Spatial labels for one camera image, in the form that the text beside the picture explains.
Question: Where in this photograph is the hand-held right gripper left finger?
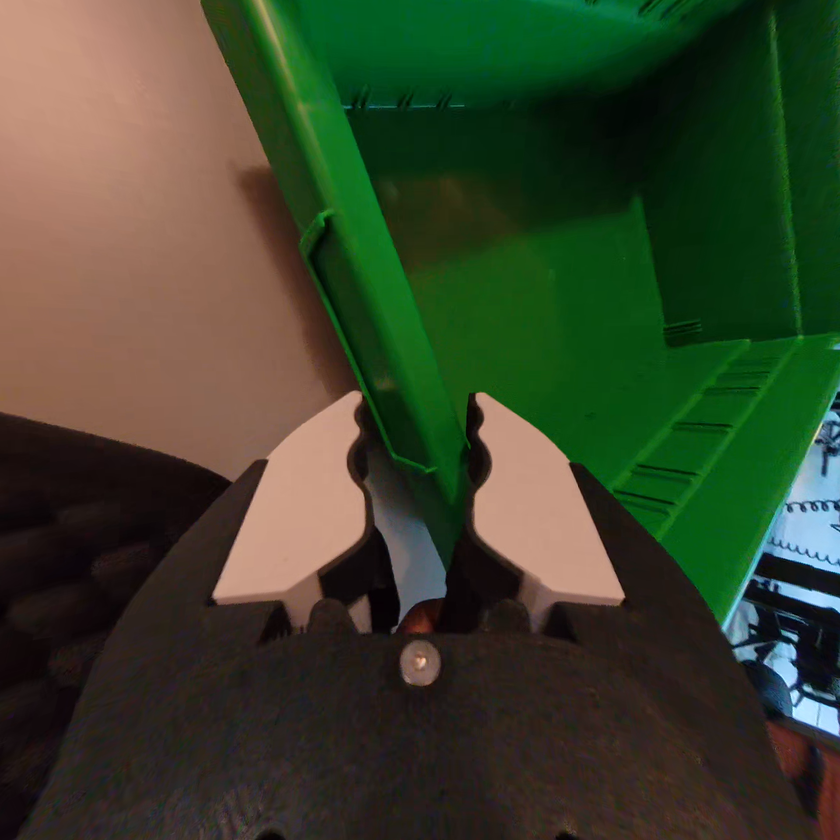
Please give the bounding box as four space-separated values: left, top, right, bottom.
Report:
210 391 401 636

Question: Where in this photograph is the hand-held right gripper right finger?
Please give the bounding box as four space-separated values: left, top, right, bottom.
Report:
466 392 626 634

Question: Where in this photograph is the green plastic bin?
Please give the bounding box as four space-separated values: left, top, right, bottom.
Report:
200 0 840 627

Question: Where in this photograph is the person's right hand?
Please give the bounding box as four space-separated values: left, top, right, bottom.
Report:
395 598 445 634

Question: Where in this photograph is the black padded armrest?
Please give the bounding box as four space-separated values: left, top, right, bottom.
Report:
0 412 234 834

